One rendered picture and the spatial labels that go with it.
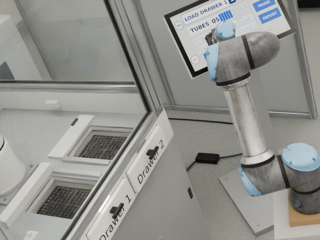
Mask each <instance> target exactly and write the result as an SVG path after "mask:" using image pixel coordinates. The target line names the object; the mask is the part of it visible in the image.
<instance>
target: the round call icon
mask: <svg viewBox="0 0 320 240"><path fill-rule="evenodd" d="M189 59H190V61H191V63H192V65H193V66H194V65H196V64H199V63H201V62H202V61H201V59H200V57H199V55H198V53H197V54H195V55H192V56H190V57H189Z"/></svg>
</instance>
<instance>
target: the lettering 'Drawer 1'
mask: <svg viewBox="0 0 320 240"><path fill-rule="evenodd" d="M126 197H128V195H127V196H126ZM128 200H129V202H130V201H131V199H129V197H128ZM121 211H122V210H121ZM120 213H121V212H120ZM120 213H119V214H118V216H119V217H121V216H122V214H123V213H122V214H121V215H120ZM115 220H116V219H114V221H115ZM116 221H117V222H118V218H117V220H116ZM116 221H115V223H114V222H113V221H112V222H113V223H114V224H115V225H116ZM110 226H111V228H112V230H113V226H112V225H110ZM110 226H109V227H110ZM111 228H110V229H111ZM110 232H112V231H111V230H110ZM102 236H104V238H105V240H106V237H105V235H102ZM102 236H101V237H102ZM101 237H100V240H101Z"/></svg>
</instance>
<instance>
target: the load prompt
mask: <svg viewBox="0 0 320 240"><path fill-rule="evenodd" d="M241 1H243V0H215V1H213V2H210V3H208V4H206V5H203V6H201V7H199V8H197V9H194V10H192V11H189V12H187V13H185V14H183V15H181V18H182V20H183V22H184V24H185V26H186V25H189V24H191V23H193V22H195V21H198V20H200V19H202V18H205V17H207V16H209V15H211V14H213V13H216V12H218V11H220V10H223V9H225V8H227V7H230V6H232V5H234V4H236V3H239V2H241Z"/></svg>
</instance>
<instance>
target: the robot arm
mask: <svg viewBox="0 0 320 240"><path fill-rule="evenodd" d="M235 33H236V28H235V25H234V24H233V23H232V22H231V21H229V20H223V21H221V22H220V23H219V24H218V25H217V26H216V28H214V29H212V30H211V32H210V33H209V34H207V35H206V36H205V40H206V42H207V44H208V47H207V48H206V60H207V66H208V72H209V77H210V81H211V82H216V85H217V87H219V88H221V89H222V90H223V92H224V95H225V98H226V102H227V105H228V108H229V111H230V115H231V118H232V121H233V125H234V128H235V131H236V134H237V137H238V140H239V144H240V147H241V151H242V154H243V156H242V158H241V160H240V163H241V165H240V166H239V167H238V170H239V174H240V176H241V179H242V182H243V184H244V186H245V188H246V190H247V192H248V193H249V194H250V195H251V196H253V197H257V196H261V195H262V196H264V195H265V194H269V193H273V192H277V191H280V190H285V189H288V188H290V192H289V200H290V204H291V206H292V208H293V209H294V210H295V211H296V212H298V213H301V214H304V215H315V214H319V213H320V158H319V156H318V153H317V151H316V150H315V149H314V148H313V147H312V146H311V145H308V144H306V143H293V144H291V145H288V146H287V147H286V148H285V149H284V150H283V151H282V154H281V155H278V156H275V155H274V152H273V151H272V150H270V149H268V147H267V144H266V141H265V138H264V134H263V131H262V128H261V124H260V120H259V117H258V114H257V111H256V107H255V104H254V101H253V97H252V94H251V91H250V87H249V84H248V81H249V79H250V77H251V74H250V70H253V69H256V68H259V67H261V66H263V65H265V64H267V63H269V62H270V61H272V60H273V59H274V58H275V57H277V55H278V54H279V52H280V40H279V39H278V37H277V36H276V35H275V34H273V33H271V32H265V31H258V32H250V33H247V34H244V35H241V36H238V37H236V36H235Z"/></svg>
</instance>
